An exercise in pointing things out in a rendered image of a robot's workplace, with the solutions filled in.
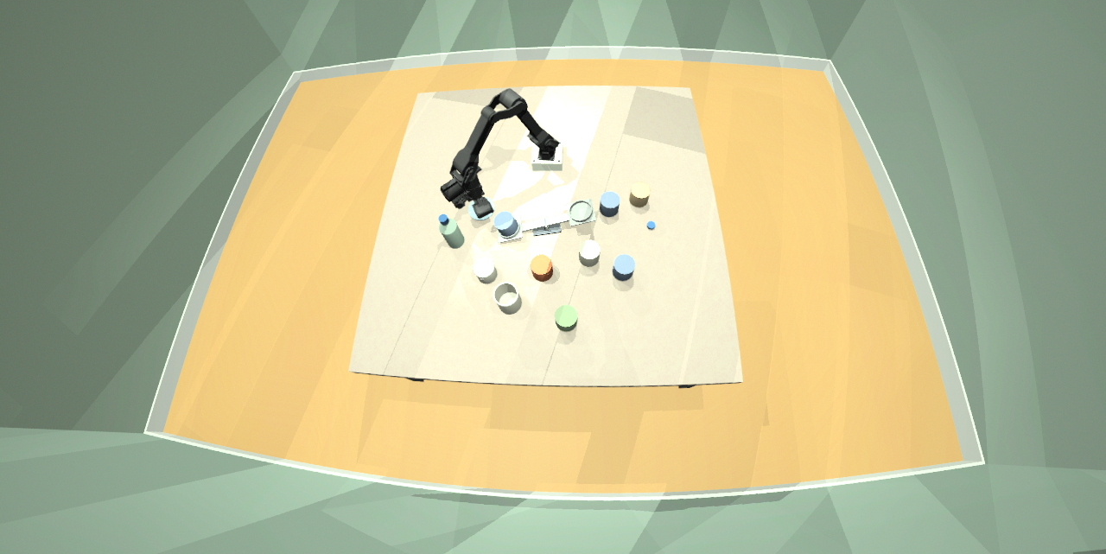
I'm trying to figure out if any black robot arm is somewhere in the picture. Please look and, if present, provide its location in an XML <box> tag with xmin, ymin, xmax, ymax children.
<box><xmin>440</xmin><ymin>88</ymin><xmax>560</xmax><ymax>209</ymax></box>

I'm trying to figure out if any orange cylinder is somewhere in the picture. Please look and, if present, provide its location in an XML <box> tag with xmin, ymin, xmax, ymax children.
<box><xmin>531</xmin><ymin>255</ymin><xmax>553</xmax><ymax>282</ymax></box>

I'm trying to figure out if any grey balance beam with flat pans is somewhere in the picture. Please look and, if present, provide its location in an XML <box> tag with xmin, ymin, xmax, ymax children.
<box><xmin>497</xmin><ymin>198</ymin><xmax>596</xmax><ymax>243</ymax></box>

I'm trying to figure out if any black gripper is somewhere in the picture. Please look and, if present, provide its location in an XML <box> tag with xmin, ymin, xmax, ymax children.
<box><xmin>465</xmin><ymin>181</ymin><xmax>494</xmax><ymax>219</ymax></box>

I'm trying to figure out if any light green cylinder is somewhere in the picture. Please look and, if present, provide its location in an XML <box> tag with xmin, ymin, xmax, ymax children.
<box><xmin>555</xmin><ymin>304</ymin><xmax>578</xmax><ymax>332</ymax></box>

